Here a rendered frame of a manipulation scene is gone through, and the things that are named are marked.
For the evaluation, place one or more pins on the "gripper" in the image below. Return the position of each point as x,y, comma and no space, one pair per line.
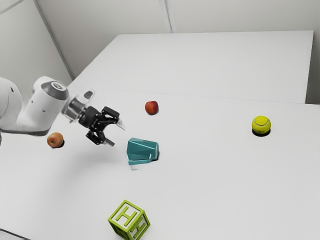
89,118

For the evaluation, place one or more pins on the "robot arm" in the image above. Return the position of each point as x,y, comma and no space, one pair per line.
37,107

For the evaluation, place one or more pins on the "teal faceted mug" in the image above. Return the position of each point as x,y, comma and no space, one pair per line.
141,150

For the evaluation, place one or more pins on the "red apple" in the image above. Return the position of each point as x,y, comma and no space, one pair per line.
151,107

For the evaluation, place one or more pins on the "orange-red apple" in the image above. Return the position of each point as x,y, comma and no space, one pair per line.
55,140

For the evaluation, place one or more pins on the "green letter block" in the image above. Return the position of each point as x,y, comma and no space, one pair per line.
129,220

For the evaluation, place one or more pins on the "yellow tennis ball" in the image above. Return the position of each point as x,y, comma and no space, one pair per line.
261,124

